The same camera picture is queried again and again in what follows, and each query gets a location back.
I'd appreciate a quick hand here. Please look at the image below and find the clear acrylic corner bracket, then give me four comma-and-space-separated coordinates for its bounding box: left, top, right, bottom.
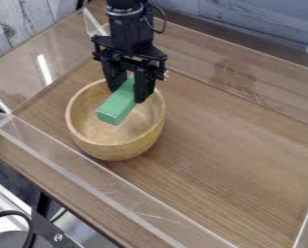
82, 8, 110, 37

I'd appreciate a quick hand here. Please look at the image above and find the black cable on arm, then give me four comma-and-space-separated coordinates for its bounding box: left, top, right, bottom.
142, 2, 166, 35

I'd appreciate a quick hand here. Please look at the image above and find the clear acrylic tray wall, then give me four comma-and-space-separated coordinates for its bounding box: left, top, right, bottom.
0, 86, 240, 248

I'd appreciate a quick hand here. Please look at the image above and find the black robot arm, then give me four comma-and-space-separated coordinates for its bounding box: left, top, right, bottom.
90, 0, 168, 104

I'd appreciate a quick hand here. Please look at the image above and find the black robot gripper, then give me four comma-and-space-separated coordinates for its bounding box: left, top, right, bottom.
92, 11, 168, 104

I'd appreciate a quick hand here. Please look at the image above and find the brown wooden bowl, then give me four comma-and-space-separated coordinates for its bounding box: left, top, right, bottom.
65, 79, 165, 162

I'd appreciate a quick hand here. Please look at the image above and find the black metal table bracket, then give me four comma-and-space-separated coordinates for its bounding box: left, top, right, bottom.
28, 193, 84, 248

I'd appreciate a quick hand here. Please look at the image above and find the green rectangular block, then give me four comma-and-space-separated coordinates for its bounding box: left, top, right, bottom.
97, 77, 136, 126

